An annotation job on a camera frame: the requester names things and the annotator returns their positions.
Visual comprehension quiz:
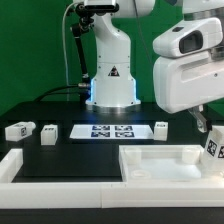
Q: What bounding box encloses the white square table top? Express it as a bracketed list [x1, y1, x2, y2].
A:
[119, 145, 224, 183]

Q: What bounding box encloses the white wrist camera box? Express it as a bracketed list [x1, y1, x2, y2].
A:
[153, 17, 223, 58]

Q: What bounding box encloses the white U-shaped fence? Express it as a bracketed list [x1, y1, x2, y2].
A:
[0, 149, 224, 209]

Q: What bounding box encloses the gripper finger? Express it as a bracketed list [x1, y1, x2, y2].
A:
[189, 107, 212, 133]

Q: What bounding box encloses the white sheet with tags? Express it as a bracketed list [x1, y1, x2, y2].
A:
[70, 124, 153, 140]

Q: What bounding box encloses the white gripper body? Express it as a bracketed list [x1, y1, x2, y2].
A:
[153, 51, 224, 113]

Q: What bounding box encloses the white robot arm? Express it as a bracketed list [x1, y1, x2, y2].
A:
[73, 0, 224, 132]

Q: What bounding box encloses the black cable at base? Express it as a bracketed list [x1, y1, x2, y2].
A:
[34, 85, 84, 102]

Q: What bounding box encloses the grey cable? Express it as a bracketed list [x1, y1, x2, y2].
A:
[61, 1, 84, 86]

